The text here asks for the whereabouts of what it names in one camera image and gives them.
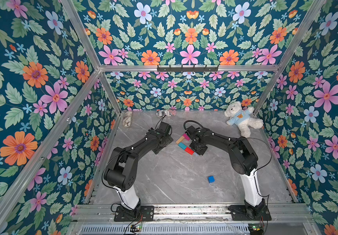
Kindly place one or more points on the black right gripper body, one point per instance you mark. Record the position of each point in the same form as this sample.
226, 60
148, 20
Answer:
198, 145

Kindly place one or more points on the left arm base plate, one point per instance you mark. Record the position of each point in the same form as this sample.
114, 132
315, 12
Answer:
143, 213

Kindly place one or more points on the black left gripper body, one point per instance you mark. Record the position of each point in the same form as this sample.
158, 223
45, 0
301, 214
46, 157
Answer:
167, 140

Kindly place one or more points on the left circuit board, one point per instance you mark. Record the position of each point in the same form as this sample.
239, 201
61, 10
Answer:
135, 228

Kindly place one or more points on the white teddy bear blue shirt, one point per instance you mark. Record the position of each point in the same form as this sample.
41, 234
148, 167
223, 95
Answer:
242, 118

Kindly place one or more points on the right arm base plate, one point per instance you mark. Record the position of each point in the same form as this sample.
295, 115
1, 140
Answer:
243, 213

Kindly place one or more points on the magenta rectangular block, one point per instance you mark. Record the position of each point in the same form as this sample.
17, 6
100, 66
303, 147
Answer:
186, 137

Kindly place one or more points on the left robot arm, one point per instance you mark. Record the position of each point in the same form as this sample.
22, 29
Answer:
121, 171

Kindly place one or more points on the teal rectangular block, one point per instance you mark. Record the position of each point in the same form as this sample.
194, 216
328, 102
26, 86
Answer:
181, 145

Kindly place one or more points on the right circuit board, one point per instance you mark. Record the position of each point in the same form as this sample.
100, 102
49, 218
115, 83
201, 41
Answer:
255, 229

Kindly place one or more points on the dark blue small block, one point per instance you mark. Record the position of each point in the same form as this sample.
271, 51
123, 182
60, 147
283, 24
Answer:
211, 179

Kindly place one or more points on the red rectangular block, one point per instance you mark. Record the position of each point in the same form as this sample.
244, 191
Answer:
189, 151

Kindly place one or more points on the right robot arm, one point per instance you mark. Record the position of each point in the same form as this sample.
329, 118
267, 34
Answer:
243, 158

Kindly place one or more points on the map print shoe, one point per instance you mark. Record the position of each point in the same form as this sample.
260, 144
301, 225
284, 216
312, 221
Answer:
127, 119

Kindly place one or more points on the metal hook rail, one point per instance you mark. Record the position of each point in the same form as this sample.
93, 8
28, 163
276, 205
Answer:
190, 68

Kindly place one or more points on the circuit board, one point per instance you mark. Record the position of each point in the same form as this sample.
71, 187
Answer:
135, 228
255, 229

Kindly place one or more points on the natural wood block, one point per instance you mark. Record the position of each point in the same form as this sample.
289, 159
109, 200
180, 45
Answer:
180, 140

